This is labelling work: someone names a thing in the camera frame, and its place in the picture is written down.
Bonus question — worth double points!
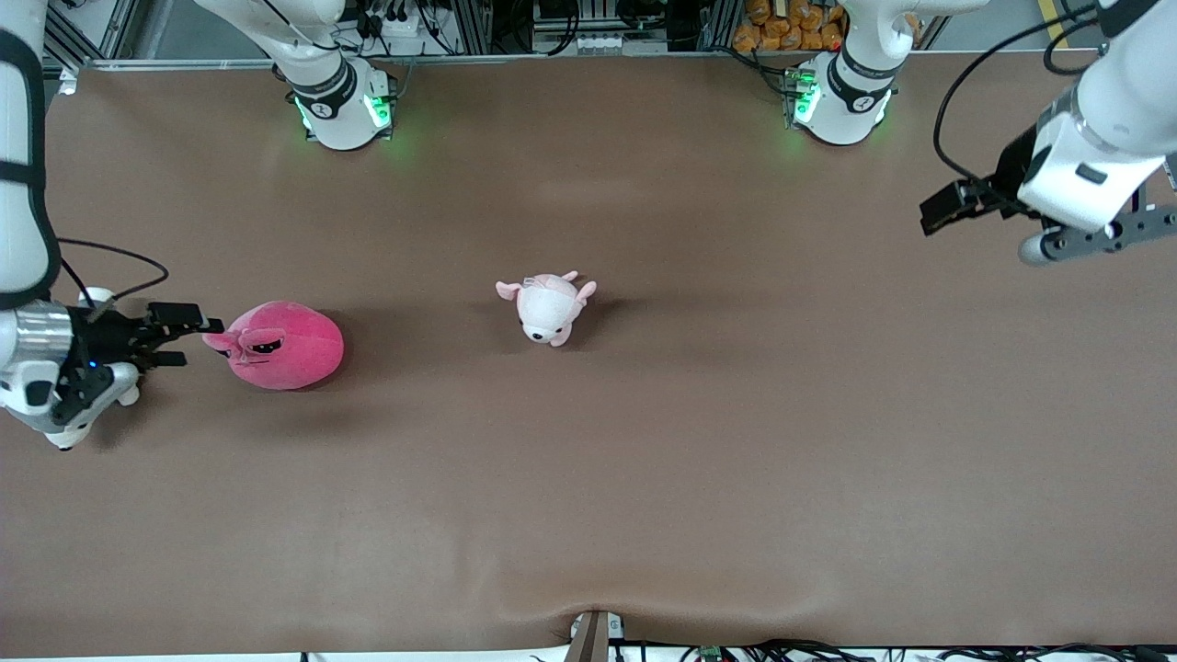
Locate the bright pink round plush toy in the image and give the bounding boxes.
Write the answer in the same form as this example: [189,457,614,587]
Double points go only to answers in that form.
[202,300,346,392]

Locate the grey white husky plush toy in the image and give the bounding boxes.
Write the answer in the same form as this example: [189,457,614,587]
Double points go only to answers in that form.
[44,287,141,452]

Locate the pale pink white plush toy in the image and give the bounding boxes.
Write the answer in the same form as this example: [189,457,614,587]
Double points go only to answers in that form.
[495,270,599,348]

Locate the pile of orange items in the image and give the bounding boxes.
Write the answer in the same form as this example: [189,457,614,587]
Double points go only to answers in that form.
[733,0,847,53]

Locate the white power strip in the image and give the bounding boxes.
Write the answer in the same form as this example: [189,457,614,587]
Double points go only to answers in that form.
[363,7,426,40]

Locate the black equipment rack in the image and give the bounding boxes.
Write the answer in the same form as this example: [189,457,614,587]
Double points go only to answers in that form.
[492,0,737,54]

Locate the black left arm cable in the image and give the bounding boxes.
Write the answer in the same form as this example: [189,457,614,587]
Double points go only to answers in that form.
[932,0,1104,189]

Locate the aluminium corner frame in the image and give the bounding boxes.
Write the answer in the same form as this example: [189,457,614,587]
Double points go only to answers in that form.
[46,0,141,65]

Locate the aluminium frame post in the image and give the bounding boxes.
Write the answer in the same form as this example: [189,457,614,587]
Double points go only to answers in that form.
[449,0,495,54]

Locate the aluminium table edge rail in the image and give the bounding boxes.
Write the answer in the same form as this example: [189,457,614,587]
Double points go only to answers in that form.
[46,46,1114,74]

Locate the aluminium profile post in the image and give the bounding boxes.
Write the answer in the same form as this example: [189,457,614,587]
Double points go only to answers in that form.
[563,610,628,662]

